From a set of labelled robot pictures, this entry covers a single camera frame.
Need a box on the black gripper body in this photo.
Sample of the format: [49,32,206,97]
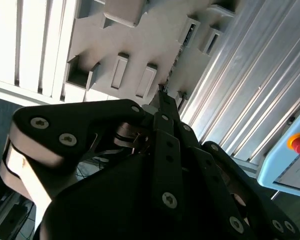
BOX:
[33,152,237,240]

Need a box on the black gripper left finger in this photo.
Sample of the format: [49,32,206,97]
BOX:
[0,91,183,219]

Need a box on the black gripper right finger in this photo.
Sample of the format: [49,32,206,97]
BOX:
[167,96,300,240]

